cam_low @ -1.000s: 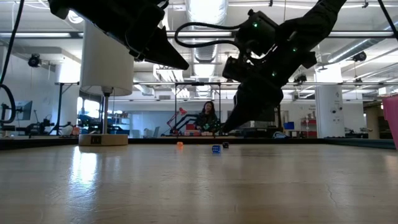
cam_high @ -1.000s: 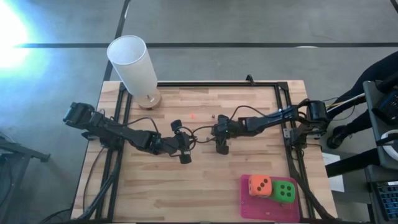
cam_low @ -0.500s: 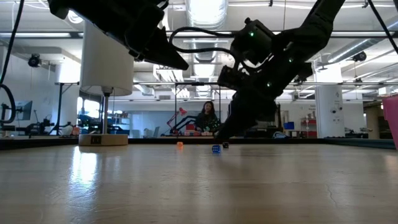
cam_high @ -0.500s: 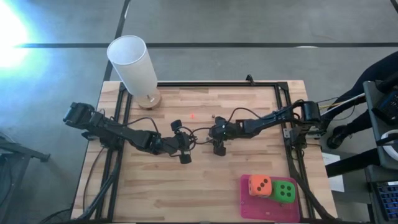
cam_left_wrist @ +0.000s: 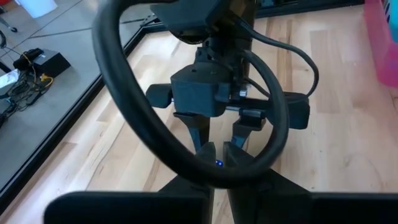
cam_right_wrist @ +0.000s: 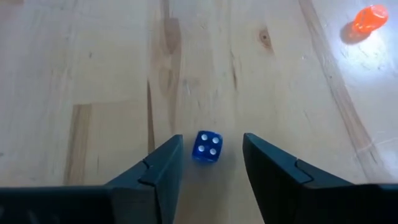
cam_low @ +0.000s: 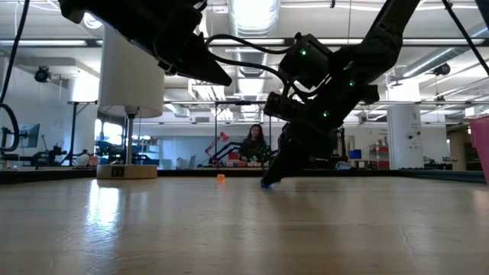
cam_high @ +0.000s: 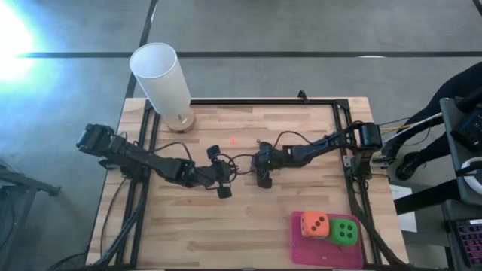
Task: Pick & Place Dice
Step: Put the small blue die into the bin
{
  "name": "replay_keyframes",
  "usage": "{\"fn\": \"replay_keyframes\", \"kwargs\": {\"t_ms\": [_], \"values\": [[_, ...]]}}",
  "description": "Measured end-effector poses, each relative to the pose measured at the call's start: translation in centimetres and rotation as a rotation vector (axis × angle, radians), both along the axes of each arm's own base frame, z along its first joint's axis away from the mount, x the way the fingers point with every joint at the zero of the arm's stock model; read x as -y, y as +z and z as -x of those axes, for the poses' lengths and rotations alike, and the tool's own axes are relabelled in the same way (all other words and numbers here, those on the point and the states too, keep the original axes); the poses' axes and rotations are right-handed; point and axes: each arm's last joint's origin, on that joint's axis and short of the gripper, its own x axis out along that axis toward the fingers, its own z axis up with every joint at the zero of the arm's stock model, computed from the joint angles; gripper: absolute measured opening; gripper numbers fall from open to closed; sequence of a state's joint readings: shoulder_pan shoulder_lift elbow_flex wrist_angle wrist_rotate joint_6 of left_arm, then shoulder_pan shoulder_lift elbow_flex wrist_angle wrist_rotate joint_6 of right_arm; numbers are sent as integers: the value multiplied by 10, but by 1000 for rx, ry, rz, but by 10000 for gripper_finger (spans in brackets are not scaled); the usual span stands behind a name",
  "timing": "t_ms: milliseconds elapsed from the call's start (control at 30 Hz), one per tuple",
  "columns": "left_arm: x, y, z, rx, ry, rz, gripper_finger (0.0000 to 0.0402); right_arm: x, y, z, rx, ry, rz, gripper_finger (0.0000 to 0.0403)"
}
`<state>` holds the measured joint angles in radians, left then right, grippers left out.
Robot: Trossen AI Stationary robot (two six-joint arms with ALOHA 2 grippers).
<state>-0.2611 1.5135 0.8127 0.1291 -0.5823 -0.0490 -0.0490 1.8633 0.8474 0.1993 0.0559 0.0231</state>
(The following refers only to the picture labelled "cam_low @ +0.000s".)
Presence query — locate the white building pillar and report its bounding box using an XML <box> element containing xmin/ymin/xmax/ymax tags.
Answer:
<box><xmin>387</xmin><ymin>78</ymin><xmax>423</xmax><ymax>170</ymax></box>

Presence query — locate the silver ceiling air duct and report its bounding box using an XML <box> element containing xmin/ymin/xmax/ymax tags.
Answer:
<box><xmin>228</xmin><ymin>0</ymin><xmax>282</xmax><ymax>77</ymax></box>

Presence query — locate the black background gantry frame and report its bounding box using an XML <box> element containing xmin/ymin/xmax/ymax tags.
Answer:
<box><xmin>213</xmin><ymin>100</ymin><xmax>273</xmax><ymax>169</ymax></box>

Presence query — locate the white shade wooden table lamp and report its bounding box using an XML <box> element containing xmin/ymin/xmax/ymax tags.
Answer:
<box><xmin>96</xmin><ymin>24</ymin><xmax>166</xmax><ymax>180</ymax></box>

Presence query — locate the person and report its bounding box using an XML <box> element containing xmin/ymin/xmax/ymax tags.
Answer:
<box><xmin>239</xmin><ymin>124</ymin><xmax>270</xmax><ymax>168</ymax></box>

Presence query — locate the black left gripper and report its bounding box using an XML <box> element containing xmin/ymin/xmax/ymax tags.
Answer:
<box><xmin>82</xmin><ymin>0</ymin><xmax>233</xmax><ymax>87</ymax></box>

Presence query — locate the small grey monitor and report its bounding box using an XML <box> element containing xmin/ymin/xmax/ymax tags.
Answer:
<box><xmin>17</xmin><ymin>123</ymin><xmax>41</xmax><ymax>149</ymax></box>

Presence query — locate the black ceiling camera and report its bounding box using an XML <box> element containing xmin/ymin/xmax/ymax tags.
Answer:
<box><xmin>432</xmin><ymin>63</ymin><xmax>452</xmax><ymax>77</ymax></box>
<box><xmin>34</xmin><ymin>66</ymin><xmax>52</xmax><ymax>84</ymax></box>

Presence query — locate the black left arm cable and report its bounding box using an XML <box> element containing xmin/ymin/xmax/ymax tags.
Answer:
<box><xmin>0</xmin><ymin>102</ymin><xmax>21</xmax><ymax>153</ymax></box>

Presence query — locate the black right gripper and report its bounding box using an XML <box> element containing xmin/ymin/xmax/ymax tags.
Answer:
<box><xmin>261</xmin><ymin>33</ymin><xmax>381</xmax><ymax>187</ymax></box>

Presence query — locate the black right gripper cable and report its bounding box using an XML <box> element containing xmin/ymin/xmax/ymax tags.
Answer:
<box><xmin>205</xmin><ymin>33</ymin><xmax>306</xmax><ymax>99</ymax></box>

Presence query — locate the black rig light bar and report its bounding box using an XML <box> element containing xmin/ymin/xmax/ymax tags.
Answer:
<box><xmin>0</xmin><ymin>37</ymin><xmax>489</xmax><ymax>48</ymax></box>

